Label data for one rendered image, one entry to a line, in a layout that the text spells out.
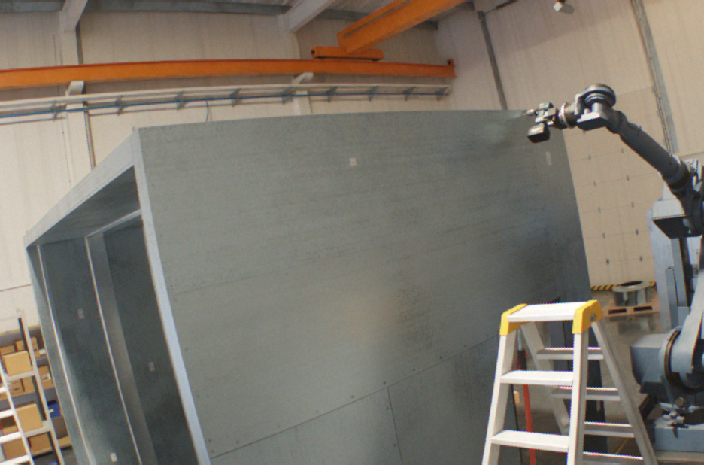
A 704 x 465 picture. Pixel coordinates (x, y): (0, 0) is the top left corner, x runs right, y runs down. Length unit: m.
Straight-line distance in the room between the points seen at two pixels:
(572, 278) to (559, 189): 0.53
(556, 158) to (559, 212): 0.33
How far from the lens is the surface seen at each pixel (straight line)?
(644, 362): 3.53
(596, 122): 2.98
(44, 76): 10.53
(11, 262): 10.27
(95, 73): 10.74
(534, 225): 3.22
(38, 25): 11.39
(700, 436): 3.59
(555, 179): 3.49
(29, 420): 6.36
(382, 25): 12.67
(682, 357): 3.32
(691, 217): 3.55
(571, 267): 3.53
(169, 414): 5.68
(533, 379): 2.11
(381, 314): 2.35
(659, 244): 8.85
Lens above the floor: 2.77
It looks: 1 degrees down
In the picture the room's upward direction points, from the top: 11 degrees counter-clockwise
